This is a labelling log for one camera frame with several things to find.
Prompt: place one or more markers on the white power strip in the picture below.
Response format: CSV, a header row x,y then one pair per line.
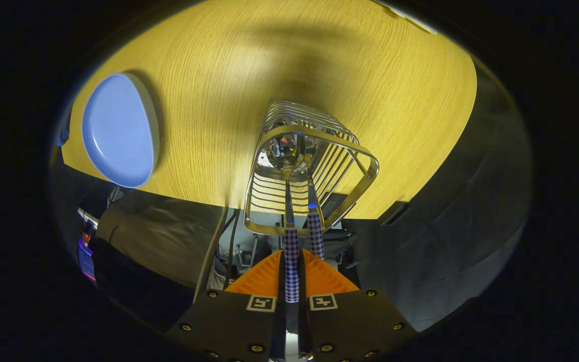
x,y
87,217

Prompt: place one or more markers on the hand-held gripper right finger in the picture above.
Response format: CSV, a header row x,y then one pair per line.
x,y
350,322

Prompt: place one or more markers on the blue round plate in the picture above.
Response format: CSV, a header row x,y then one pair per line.
x,y
118,130

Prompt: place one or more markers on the blue lit screen device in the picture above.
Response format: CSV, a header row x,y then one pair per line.
x,y
86,259

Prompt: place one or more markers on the person's brown trousers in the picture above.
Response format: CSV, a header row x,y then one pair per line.
x,y
159,236

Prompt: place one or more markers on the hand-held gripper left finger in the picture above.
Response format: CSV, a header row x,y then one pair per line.
x,y
229,322

